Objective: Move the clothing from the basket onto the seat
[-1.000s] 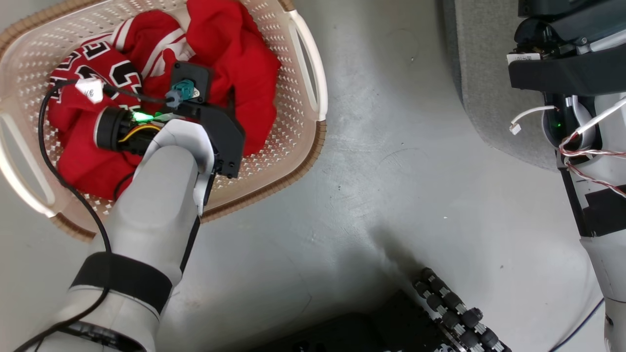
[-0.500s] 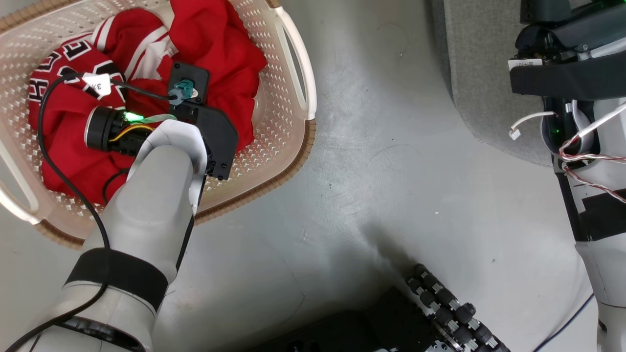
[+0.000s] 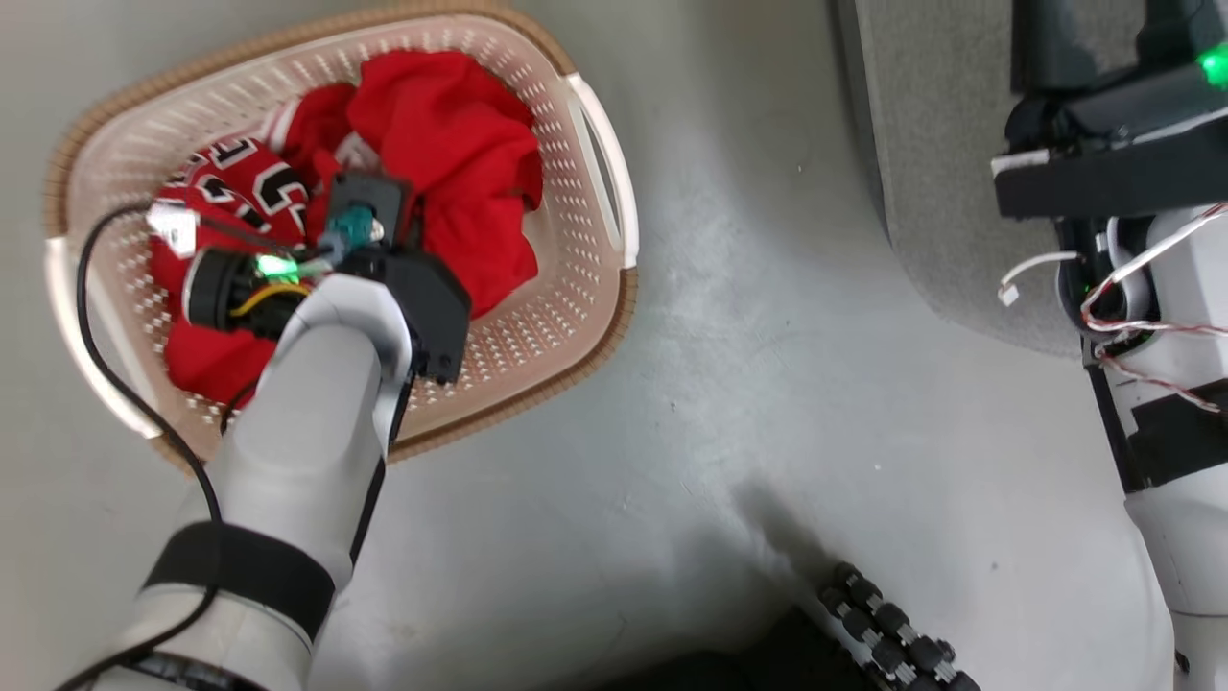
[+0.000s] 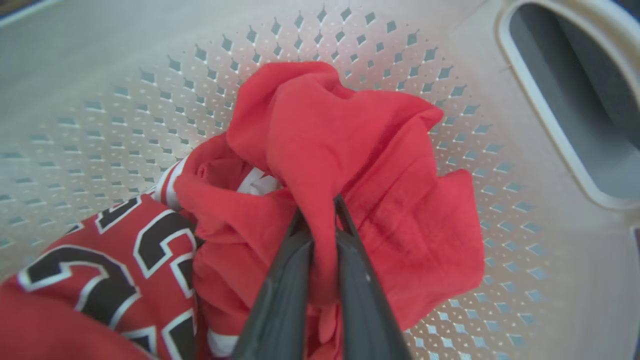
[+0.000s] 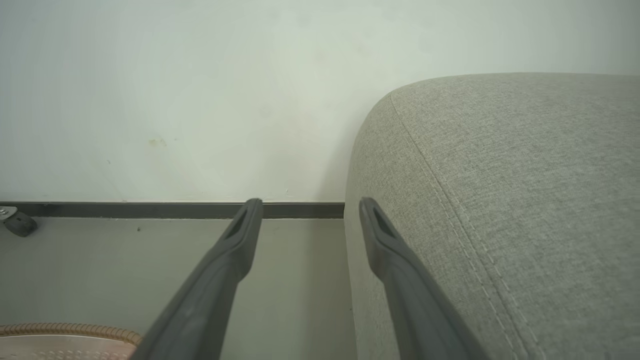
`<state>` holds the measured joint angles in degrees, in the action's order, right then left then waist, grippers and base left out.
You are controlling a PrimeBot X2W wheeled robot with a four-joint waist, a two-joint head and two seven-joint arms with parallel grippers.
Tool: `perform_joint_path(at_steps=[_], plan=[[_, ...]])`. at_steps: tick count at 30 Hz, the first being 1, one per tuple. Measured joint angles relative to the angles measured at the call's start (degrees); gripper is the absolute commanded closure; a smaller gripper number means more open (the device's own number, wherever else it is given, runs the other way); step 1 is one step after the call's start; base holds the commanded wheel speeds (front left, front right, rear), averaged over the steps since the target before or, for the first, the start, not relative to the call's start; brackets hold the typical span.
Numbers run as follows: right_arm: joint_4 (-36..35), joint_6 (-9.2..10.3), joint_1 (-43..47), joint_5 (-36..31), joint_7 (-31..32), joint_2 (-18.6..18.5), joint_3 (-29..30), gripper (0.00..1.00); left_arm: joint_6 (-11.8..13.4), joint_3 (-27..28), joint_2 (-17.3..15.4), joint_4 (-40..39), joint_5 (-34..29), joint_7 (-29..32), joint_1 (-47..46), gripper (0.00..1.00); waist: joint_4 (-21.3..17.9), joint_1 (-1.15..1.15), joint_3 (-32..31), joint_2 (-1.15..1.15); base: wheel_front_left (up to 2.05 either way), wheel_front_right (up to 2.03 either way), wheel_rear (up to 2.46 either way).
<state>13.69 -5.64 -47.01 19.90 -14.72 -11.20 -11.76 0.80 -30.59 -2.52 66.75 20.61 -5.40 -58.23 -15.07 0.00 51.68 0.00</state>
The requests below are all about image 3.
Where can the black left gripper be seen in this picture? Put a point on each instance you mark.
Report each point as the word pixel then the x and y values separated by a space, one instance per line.
pixel 436 307

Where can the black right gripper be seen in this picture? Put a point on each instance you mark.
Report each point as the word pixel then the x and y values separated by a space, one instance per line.
pixel 1122 173

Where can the red basketball jersey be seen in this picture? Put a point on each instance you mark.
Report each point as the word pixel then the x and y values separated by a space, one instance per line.
pixel 451 134

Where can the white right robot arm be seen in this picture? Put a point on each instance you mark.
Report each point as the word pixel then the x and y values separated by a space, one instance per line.
pixel 1185 451

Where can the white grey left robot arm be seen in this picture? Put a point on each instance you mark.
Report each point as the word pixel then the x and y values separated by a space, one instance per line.
pixel 307 432

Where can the beige perforated plastic laundry basket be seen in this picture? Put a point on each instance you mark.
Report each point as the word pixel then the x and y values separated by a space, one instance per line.
pixel 576 317

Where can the grey fabric sofa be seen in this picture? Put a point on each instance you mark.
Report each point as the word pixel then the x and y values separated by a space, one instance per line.
pixel 940 173

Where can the black roller robot wheel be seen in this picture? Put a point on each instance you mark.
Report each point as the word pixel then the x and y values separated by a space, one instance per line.
pixel 892 633

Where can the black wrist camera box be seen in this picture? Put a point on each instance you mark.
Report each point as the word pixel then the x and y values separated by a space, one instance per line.
pixel 376 197

